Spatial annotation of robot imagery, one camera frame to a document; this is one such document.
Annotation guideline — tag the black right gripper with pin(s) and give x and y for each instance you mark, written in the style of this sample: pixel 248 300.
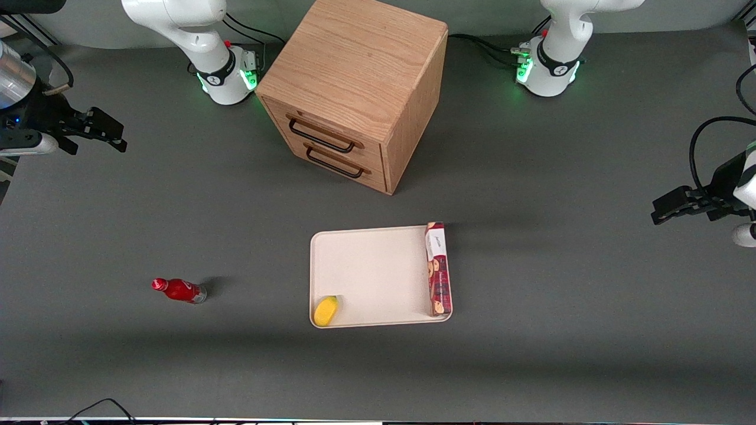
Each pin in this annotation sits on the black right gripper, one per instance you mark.
pixel 41 112

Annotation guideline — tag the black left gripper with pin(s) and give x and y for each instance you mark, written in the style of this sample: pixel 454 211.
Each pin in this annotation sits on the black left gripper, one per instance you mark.
pixel 722 184

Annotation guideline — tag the red coke bottle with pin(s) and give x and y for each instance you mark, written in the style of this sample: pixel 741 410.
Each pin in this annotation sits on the red coke bottle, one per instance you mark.
pixel 180 290

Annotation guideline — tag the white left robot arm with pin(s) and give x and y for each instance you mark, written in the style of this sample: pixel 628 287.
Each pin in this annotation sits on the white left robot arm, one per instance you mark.
pixel 555 59

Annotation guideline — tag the cream plastic tray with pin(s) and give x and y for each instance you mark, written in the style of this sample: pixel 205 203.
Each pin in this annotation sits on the cream plastic tray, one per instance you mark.
pixel 378 277

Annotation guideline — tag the wooden drawer front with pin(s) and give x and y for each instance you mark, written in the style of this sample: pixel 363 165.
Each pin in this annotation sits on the wooden drawer front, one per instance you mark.
pixel 345 168
pixel 331 133

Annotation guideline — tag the red cookie box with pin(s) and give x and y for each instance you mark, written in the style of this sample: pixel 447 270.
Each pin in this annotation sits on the red cookie box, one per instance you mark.
pixel 438 271

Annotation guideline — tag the wooden drawer cabinet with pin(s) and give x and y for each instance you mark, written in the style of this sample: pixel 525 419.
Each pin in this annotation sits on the wooden drawer cabinet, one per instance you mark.
pixel 360 65

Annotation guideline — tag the yellow toy lemon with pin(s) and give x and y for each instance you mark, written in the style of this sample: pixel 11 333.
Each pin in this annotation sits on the yellow toy lemon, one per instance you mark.
pixel 326 311

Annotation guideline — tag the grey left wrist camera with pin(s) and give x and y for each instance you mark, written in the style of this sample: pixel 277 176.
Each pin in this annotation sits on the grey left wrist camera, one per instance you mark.
pixel 744 235

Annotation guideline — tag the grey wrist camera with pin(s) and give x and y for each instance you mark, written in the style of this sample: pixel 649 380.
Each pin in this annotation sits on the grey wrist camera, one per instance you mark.
pixel 744 235
pixel 26 145

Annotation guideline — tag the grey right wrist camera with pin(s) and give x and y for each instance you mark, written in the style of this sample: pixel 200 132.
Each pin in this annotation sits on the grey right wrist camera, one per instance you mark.
pixel 26 145

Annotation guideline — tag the aluminium frame profile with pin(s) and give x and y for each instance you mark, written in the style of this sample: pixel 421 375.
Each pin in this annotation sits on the aluminium frame profile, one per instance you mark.
pixel 29 29

